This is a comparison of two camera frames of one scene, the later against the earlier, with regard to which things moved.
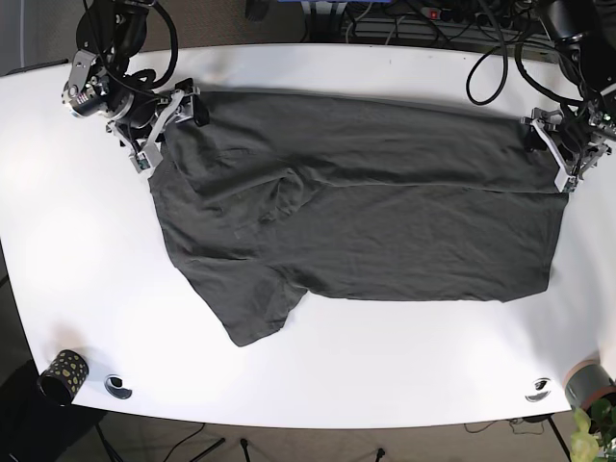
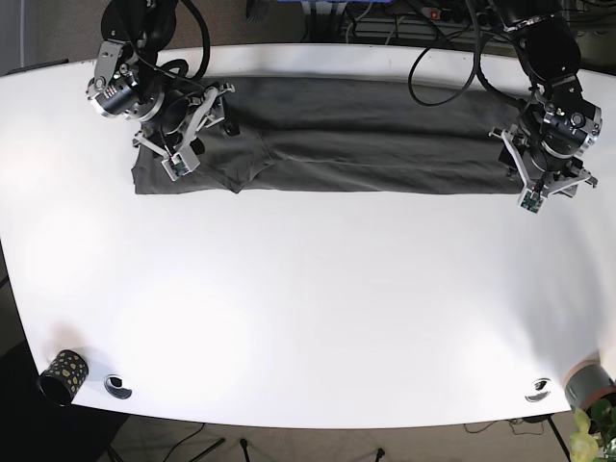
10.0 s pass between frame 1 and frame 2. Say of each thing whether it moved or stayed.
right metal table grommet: stayed
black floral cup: stayed
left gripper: moved
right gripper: moved
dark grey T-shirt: moved
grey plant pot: stayed
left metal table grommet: stayed
